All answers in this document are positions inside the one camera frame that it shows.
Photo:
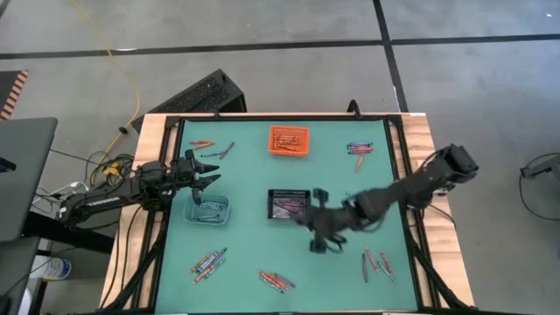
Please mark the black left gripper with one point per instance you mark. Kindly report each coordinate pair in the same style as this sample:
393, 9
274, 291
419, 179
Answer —
186, 175

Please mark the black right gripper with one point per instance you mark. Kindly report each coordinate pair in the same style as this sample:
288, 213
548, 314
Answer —
330, 221

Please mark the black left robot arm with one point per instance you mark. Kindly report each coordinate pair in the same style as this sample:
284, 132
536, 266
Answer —
109, 199

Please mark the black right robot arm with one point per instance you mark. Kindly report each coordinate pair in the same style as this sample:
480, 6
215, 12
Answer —
415, 188

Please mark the black plastic basket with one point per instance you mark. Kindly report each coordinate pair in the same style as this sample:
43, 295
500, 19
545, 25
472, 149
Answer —
271, 217

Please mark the orange plastic basket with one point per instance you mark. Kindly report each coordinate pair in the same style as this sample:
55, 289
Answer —
273, 153

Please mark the black perforated metal case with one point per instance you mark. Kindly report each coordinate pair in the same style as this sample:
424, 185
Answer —
197, 98

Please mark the black floor plug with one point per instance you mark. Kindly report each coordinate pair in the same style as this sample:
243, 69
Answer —
123, 130

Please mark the yellow connector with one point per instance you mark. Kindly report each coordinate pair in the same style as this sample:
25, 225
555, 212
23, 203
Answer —
111, 170

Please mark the white power strip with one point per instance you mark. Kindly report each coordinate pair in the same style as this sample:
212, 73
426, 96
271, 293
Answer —
65, 190

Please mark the black desk base bar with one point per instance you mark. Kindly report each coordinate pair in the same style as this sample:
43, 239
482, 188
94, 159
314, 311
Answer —
65, 232

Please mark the white blue bottle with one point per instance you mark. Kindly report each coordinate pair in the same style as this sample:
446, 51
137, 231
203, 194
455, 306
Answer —
54, 268

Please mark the grey desk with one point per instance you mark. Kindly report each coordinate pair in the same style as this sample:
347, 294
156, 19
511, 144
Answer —
22, 175

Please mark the orange black striped mat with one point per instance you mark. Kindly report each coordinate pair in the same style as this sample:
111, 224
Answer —
15, 92

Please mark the grey panel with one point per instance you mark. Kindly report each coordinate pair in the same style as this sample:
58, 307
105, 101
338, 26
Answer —
15, 271

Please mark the black aluminium table frame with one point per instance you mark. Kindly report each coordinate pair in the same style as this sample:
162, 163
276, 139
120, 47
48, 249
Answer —
284, 117

